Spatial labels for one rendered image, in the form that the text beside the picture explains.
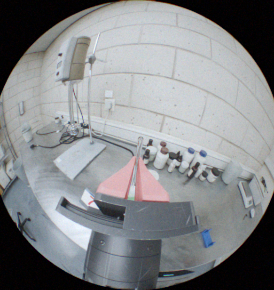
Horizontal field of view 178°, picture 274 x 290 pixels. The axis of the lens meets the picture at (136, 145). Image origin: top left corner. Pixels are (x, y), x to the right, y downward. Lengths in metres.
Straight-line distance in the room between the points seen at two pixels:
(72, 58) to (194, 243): 0.82
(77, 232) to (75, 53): 0.63
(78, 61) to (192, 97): 0.57
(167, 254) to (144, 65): 0.85
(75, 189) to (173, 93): 0.66
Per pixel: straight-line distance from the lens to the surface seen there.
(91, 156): 0.52
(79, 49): 0.45
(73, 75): 0.41
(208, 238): 0.48
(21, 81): 2.47
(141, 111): 0.58
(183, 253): 0.42
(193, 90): 0.57
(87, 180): 0.43
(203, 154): 0.54
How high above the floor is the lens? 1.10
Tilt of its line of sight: 34 degrees down
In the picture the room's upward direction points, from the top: 9 degrees clockwise
